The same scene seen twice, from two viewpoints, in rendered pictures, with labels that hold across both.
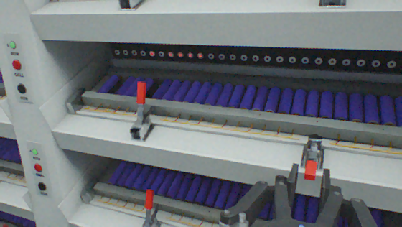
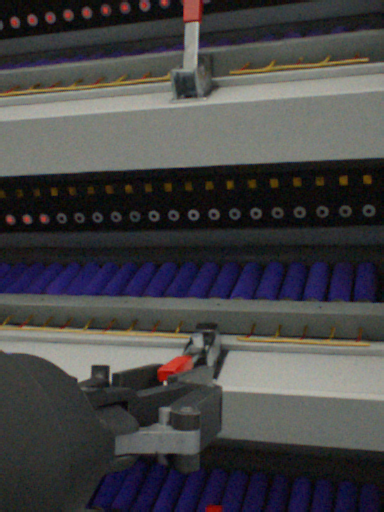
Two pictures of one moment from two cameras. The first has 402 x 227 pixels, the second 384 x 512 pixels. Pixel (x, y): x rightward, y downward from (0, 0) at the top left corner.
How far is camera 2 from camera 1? 0.17 m
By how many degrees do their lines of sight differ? 16
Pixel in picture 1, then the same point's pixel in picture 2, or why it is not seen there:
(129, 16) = not seen: outside the picture
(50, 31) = not seen: outside the picture
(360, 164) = (281, 368)
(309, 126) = (205, 314)
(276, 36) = (116, 151)
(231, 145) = (72, 357)
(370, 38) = (249, 144)
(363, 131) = (288, 313)
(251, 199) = not seen: hidden behind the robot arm
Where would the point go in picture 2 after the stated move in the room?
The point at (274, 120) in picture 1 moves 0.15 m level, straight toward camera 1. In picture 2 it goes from (148, 308) to (86, 353)
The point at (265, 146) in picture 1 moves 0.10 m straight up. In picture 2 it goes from (131, 354) to (125, 230)
